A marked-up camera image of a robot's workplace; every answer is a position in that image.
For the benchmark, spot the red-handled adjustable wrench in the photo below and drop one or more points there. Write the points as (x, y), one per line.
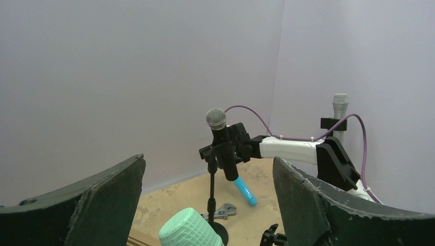
(224, 211)

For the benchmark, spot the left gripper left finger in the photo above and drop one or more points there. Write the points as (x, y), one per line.
(97, 210)

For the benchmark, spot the black round shock-mount stand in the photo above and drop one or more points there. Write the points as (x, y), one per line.
(271, 238)

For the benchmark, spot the black handheld microphone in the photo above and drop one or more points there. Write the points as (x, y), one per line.
(216, 119)

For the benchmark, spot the black stand right side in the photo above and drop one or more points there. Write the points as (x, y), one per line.
(334, 124)

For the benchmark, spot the mint green microphone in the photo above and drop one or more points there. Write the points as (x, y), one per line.
(188, 227)

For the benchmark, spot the blue microphone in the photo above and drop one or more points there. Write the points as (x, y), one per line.
(245, 191)

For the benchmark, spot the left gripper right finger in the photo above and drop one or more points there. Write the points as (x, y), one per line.
(314, 212)

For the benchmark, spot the silver grey microphone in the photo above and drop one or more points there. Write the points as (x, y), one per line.
(340, 104)

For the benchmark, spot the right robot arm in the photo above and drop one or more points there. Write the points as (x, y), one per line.
(334, 165)

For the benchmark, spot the black round-base mic stand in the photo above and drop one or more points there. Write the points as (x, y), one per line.
(209, 154)

